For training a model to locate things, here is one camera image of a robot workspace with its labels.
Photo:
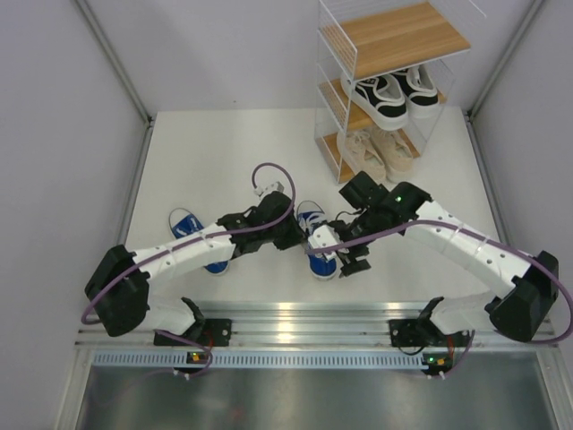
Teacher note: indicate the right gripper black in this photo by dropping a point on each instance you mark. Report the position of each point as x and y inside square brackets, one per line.
[347, 257]

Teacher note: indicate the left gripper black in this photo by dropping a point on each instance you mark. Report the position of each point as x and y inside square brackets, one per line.
[295, 237]

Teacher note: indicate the beige lace sneaker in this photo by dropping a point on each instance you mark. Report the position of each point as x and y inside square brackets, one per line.
[394, 152]
[356, 149]

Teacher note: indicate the black white sneaker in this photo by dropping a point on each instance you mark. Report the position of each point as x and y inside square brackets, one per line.
[381, 98]
[421, 93]

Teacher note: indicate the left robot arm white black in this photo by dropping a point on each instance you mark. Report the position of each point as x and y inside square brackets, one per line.
[125, 291]

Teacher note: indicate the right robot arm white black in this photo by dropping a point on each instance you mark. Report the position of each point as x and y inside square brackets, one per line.
[521, 288]

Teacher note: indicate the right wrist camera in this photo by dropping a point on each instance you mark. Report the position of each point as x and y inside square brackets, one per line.
[322, 238]

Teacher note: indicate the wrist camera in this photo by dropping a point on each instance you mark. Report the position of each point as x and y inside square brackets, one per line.
[268, 189]
[322, 238]

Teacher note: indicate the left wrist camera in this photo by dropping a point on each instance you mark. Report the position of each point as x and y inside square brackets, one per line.
[268, 189]

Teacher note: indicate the aluminium mounting rail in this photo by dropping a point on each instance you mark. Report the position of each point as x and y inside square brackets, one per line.
[300, 326]

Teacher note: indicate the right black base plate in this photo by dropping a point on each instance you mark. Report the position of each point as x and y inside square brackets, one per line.
[414, 333]

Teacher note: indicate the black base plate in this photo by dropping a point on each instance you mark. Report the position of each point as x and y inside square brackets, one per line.
[216, 332]
[414, 333]

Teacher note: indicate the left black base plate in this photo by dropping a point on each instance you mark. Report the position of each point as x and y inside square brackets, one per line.
[216, 332]

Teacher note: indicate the white wire wooden shoe shelf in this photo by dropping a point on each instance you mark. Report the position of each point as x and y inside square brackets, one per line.
[359, 40]

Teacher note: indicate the perforated cable duct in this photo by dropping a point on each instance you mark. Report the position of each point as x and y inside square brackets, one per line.
[228, 359]

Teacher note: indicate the left aluminium frame post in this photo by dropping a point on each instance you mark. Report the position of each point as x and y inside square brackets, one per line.
[104, 43]

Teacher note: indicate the aluminium frame post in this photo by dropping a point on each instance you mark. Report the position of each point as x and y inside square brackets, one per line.
[531, 14]
[104, 43]

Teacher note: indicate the right aluminium frame post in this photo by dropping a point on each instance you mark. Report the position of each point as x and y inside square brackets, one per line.
[531, 14]

